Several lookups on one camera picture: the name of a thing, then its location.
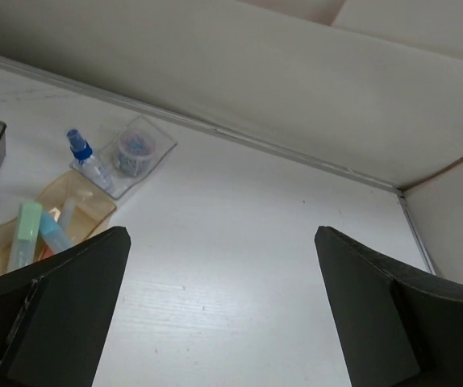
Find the clear plastic container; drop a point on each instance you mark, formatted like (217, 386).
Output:
(106, 149)

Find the blue clear highlighter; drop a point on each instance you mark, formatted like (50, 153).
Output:
(64, 240)

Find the aluminium rail back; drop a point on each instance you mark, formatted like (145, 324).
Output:
(77, 87)

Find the aluminium rail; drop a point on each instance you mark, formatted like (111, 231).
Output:
(420, 245)
(77, 87)

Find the clear cup purple contents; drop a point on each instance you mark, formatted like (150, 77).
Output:
(134, 150)

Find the aluminium rail right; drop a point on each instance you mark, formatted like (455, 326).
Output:
(420, 245)

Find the small blue spray bottle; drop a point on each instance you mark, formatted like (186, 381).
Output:
(88, 163)

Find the green clear highlighter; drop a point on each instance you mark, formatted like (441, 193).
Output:
(25, 237)

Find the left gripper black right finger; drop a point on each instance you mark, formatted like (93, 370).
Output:
(397, 325)

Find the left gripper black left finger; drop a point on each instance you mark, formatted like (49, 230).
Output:
(55, 314)

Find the orange plastic container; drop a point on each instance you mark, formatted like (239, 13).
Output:
(80, 206)

